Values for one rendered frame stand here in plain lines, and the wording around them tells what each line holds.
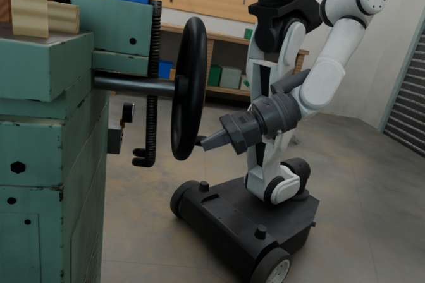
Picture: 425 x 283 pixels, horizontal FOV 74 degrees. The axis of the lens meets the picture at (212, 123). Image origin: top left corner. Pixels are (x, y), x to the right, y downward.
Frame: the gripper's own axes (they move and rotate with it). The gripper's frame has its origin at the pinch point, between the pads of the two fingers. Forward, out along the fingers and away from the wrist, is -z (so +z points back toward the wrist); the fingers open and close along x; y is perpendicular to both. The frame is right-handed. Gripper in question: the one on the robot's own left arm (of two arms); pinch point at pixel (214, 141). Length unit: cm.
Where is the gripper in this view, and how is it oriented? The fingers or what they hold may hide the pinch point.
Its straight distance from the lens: 62.7
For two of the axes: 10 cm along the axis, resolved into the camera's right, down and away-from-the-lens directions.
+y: -3.3, -8.2, -4.7
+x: -2.2, -4.2, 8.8
